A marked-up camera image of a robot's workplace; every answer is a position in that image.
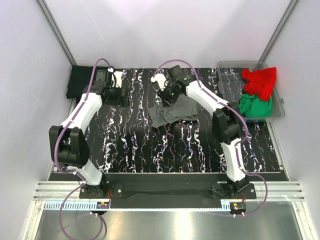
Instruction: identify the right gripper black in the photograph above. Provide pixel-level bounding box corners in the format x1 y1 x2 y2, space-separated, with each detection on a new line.
156 82 182 108

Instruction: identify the grey t shirt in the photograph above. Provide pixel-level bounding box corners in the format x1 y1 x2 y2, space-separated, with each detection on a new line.
147 94 202 128

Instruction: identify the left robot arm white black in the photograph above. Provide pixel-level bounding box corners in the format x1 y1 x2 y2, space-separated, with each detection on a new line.
49 68 129 198

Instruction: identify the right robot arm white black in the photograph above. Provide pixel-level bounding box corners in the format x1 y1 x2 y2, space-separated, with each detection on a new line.
151 65 250 199

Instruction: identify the folded black t shirt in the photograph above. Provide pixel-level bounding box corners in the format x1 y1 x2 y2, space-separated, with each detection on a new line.
66 65 93 99

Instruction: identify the black marble pattern mat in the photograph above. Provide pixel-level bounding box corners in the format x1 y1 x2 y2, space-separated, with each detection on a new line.
84 68 281 173

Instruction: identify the clear plastic bin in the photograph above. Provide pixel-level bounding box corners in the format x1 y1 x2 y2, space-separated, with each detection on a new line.
216 60 285 122

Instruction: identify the green t shirt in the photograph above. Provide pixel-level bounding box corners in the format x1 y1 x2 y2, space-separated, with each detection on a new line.
239 93 273 118

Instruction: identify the red t shirt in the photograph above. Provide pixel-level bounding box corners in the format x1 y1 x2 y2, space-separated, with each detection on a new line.
241 67 277 101

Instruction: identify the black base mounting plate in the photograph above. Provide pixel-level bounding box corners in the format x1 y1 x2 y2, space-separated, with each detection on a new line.
78 181 257 209

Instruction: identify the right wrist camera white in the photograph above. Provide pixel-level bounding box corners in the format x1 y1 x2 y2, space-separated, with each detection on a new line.
150 73 168 91

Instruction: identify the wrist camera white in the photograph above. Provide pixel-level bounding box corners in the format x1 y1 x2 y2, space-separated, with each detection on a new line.
107 66 123 88
150 73 168 91

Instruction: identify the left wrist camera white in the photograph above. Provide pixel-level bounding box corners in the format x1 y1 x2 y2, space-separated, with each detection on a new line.
107 66 123 88

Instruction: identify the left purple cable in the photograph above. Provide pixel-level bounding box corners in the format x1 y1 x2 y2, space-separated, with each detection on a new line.
51 57 113 237

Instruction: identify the right aluminium corner post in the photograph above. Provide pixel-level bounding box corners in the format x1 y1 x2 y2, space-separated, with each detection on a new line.
254 0 300 71

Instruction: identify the aluminium corner post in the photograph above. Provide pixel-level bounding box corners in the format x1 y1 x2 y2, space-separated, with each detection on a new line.
254 0 300 71
35 0 77 66

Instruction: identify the left aluminium corner post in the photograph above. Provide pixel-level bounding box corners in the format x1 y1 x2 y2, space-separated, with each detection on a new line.
35 0 77 66

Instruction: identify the white slotted cable duct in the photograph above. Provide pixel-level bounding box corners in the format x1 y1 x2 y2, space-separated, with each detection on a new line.
44 201 247 212

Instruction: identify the aluminium frame rail front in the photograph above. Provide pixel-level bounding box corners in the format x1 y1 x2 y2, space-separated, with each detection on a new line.
34 181 305 202

